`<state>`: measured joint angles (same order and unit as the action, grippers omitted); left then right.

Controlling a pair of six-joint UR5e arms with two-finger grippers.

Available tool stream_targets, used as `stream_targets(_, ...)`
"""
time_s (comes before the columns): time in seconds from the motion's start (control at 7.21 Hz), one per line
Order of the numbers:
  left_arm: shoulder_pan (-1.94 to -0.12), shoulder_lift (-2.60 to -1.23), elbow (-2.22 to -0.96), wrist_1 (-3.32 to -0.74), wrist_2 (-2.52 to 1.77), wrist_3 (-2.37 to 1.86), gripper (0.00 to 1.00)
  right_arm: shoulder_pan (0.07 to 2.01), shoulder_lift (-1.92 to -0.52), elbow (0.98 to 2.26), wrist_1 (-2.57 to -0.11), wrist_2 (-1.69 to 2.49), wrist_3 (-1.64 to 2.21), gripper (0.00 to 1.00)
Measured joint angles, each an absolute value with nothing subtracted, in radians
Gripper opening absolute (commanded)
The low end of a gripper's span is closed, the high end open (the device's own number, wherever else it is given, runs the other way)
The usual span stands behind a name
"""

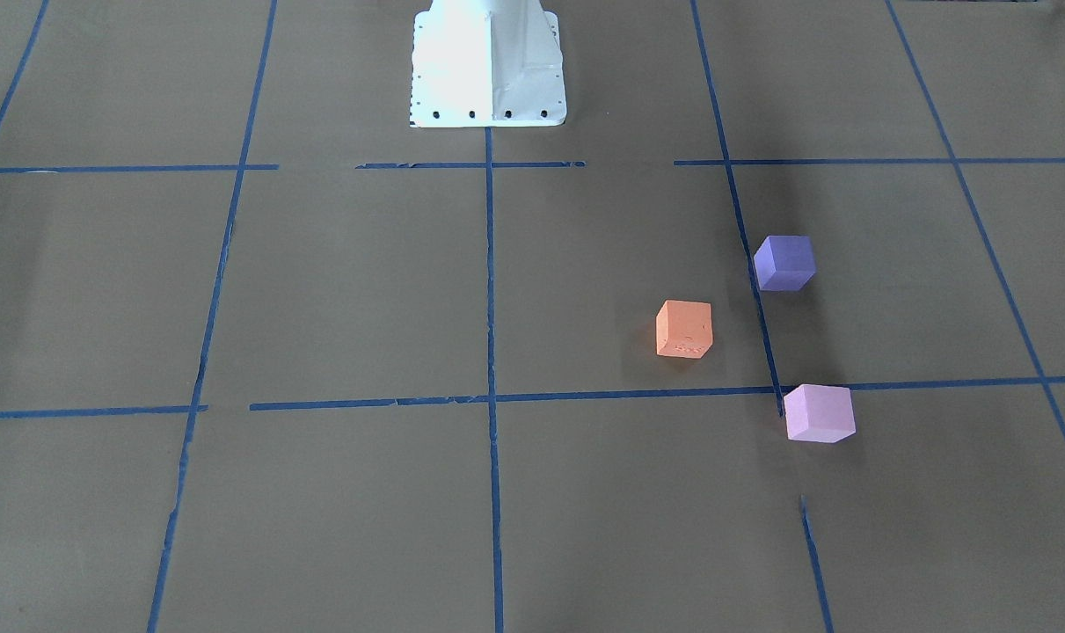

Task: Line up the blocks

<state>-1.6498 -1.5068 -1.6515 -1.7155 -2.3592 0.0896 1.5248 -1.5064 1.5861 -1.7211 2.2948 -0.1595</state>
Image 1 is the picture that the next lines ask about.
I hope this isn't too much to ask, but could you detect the orange foam cube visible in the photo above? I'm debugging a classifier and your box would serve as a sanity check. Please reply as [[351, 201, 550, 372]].
[[655, 299, 714, 360]]

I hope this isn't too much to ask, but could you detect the pink foam cube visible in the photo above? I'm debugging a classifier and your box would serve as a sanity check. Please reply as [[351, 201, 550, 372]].
[[783, 384, 857, 442]]

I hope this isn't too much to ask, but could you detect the purple foam cube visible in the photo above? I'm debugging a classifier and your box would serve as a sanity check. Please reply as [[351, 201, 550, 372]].
[[752, 234, 817, 292]]

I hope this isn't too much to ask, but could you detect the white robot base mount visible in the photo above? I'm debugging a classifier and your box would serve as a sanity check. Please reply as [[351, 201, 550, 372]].
[[409, 1, 568, 128]]

